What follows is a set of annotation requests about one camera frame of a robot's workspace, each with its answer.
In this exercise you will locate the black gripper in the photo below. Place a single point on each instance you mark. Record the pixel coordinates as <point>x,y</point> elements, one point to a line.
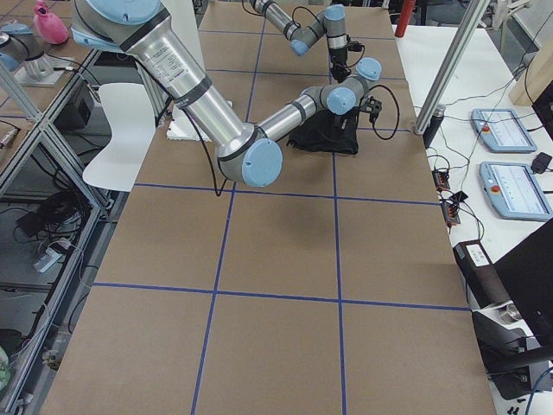
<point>337,56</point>
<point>342,122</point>

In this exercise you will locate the black printed t-shirt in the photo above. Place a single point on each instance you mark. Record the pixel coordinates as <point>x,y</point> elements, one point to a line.
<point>318,135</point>

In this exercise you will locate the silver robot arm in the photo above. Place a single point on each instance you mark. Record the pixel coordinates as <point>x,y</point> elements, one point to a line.
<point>245,152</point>
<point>302,26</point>

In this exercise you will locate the red cylinder bottle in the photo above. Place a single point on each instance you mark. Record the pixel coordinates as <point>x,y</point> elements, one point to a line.
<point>404,17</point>

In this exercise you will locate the black water bottle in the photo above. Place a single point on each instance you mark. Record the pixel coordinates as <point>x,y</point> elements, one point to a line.
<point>434,125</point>

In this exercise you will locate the upper orange connector board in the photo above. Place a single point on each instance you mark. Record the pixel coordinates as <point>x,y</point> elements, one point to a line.
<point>440,178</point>

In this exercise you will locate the orange connector board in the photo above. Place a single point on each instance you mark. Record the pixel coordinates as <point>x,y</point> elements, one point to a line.
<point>450,208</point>
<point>440,178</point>

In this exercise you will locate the lower orange connector board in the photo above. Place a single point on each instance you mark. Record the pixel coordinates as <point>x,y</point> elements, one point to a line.
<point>450,208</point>

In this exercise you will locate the upper blue teach pendant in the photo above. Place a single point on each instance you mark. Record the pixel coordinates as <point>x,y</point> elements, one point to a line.
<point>501,131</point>

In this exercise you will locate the blue teach pendant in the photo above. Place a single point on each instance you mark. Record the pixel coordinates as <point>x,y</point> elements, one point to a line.
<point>513,191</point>
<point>501,131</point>

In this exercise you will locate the brown paper table cover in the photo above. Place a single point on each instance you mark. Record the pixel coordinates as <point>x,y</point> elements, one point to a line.
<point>332,291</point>

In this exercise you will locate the lower blue teach pendant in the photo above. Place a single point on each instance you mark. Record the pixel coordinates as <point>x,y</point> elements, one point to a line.
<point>513,191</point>

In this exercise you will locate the black computer mouse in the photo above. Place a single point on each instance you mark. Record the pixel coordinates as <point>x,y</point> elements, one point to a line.
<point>541,163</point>

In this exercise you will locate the white plastic chair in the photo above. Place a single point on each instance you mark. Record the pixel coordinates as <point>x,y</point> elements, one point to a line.
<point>131,118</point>

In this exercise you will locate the black monitor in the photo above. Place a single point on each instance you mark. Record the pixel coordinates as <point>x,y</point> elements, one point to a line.
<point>526,273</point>

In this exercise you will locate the black box under table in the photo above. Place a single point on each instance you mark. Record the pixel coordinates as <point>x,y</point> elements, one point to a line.
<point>77,111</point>

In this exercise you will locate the pink plush toy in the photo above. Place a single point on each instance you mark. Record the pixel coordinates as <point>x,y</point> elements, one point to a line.
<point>50,27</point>

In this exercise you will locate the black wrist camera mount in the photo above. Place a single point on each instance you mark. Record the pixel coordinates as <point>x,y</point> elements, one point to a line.
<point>355,46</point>
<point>372,107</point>

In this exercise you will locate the aluminium frame post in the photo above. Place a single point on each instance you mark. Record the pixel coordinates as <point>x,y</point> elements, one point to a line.
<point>458,45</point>

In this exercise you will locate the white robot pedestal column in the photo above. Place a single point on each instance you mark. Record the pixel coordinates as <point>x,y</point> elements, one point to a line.
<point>184,25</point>

